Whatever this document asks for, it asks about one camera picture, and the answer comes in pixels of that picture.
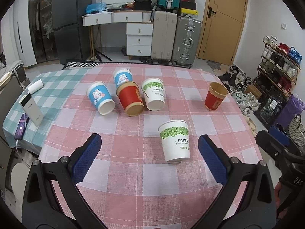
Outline rear blue paper cup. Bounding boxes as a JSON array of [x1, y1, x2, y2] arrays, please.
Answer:
[[114, 69, 133, 88]]

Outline stacked shoe boxes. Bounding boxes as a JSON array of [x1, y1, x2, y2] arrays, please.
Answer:
[[179, 0, 198, 19]]

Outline shoe rack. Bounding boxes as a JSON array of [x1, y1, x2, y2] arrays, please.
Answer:
[[257, 35, 302, 98]]

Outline person's right hand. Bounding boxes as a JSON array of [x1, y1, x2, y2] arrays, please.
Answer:
[[274, 182, 282, 208]]

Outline white power bank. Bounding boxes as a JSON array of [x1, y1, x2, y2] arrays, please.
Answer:
[[19, 93, 44, 127]]

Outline white drawer desk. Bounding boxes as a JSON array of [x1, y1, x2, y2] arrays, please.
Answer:
[[82, 10, 153, 57]]

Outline upright red paper cup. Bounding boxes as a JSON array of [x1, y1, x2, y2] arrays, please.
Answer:
[[204, 82, 229, 111]]

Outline wooden door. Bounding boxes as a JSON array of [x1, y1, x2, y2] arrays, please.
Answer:
[[197, 0, 248, 66]]

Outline beige suitcase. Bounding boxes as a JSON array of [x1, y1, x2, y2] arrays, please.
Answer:
[[151, 11, 177, 61]]

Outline smartphone with purple screen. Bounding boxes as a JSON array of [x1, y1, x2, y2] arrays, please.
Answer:
[[14, 113, 29, 140]]

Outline black glass cabinet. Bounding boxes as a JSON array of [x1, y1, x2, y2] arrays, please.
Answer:
[[28, 0, 58, 64]]

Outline lying red paper cup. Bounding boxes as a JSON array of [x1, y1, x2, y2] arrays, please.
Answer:
[[116, 81, 145, 117]]

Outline grey aluminium suitcase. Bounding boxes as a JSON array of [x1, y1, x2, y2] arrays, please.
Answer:
[[172, 17, 202, 68]]

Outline lying white green paper cup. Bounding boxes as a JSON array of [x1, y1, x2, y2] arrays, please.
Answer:
[[142, 77, 165, 111]]

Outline pink checked tablecloth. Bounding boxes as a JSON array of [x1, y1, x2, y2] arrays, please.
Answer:
[[39, 64, 262, 228]]

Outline black refrigerator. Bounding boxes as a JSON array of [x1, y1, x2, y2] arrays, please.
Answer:
[[52, 0, 92, 65]]

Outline front lying blue paper cup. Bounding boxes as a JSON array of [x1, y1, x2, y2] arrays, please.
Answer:
[[86, 81, 115, 115]]

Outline blue plastic bag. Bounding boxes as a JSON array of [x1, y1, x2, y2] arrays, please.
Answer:
[[86, 3, 108, 15]]

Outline white green paper cup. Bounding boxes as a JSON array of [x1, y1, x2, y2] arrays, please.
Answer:
[[158, 120, 190, 163], [142, 77, 165, 111]]

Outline green checked tablecloth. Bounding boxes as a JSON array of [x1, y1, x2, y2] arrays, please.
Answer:
[[3, 69, 88, 155]]

